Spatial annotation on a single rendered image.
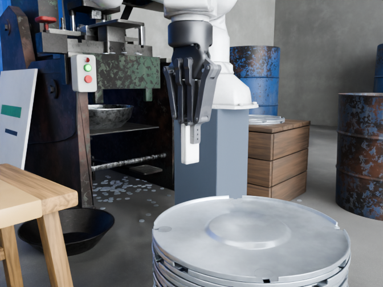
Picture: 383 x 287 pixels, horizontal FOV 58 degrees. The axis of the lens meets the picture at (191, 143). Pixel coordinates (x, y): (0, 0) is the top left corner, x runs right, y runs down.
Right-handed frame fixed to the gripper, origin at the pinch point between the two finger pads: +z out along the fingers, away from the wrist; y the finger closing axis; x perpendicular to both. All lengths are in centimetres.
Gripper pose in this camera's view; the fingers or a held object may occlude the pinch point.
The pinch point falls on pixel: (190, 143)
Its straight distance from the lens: 61.4
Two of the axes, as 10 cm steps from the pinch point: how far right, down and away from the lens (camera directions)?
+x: -7.6, 1.1, -6.4
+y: -6.5, -1.4, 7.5
